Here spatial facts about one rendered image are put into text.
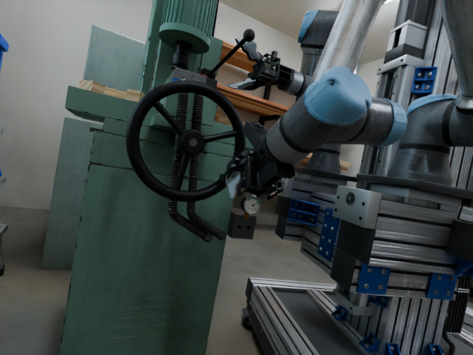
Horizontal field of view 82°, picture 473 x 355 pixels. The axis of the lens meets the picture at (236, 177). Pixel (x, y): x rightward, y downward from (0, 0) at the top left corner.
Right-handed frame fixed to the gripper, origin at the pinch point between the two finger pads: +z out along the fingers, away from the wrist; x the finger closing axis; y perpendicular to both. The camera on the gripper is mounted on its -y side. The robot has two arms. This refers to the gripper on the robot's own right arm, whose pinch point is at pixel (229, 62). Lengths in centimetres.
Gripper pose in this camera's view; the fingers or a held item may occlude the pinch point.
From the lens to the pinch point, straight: 92.7
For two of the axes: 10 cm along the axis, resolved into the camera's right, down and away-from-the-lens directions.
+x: -1.6, 9.9, -0.1
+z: -9.0, -1.5, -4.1
